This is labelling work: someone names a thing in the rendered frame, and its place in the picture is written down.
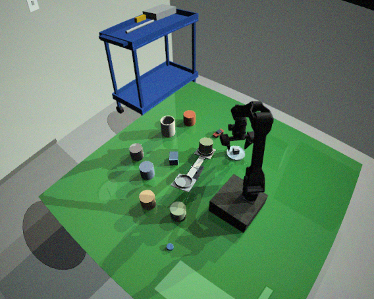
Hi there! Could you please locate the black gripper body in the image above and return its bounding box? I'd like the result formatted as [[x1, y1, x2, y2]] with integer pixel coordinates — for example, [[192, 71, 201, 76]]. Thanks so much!
[[220, 127, 254, 146]]

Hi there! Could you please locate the small blue block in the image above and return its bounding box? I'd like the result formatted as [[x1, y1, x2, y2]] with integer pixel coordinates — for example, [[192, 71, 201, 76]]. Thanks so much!
[[169, 151, 178, 165]]

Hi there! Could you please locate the white cube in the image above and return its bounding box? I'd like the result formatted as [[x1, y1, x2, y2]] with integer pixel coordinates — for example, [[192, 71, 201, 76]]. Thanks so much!
[[232, 146, 240, 155]]

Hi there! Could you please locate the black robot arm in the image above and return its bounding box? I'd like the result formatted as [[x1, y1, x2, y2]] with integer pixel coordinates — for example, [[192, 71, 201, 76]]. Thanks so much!
[[228, 101, 274, 204]]

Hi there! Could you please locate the tan cylinder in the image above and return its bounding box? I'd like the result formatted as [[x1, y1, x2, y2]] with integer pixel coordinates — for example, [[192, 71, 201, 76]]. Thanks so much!
[[139, 190, 156, 210]]

